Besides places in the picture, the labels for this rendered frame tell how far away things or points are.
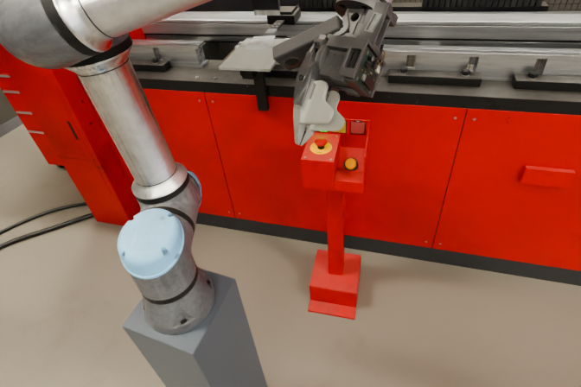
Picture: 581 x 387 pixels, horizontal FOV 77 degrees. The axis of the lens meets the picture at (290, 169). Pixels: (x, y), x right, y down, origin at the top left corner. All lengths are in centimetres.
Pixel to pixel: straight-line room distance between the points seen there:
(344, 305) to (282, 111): 87
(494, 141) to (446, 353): 83
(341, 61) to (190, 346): 61
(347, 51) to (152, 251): 46
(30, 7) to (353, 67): 37
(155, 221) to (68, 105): 120
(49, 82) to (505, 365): 210
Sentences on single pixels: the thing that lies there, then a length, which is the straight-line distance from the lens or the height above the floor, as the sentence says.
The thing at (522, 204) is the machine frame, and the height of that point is 43.
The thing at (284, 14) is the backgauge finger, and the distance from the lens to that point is 166.
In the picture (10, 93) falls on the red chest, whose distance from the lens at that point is 275.
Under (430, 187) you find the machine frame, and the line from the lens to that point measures 157.
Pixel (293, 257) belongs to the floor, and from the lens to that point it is 188.
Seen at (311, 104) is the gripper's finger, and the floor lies 124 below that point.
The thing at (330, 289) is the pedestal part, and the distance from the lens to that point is 163.
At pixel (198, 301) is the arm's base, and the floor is 82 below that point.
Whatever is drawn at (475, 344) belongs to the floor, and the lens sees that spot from 175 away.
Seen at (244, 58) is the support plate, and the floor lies 100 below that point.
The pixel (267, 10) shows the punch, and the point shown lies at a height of 110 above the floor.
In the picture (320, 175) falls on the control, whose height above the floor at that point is 72.
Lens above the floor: 149
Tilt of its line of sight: 39 degrees down
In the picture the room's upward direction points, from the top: 6 degrees counter-clockwise
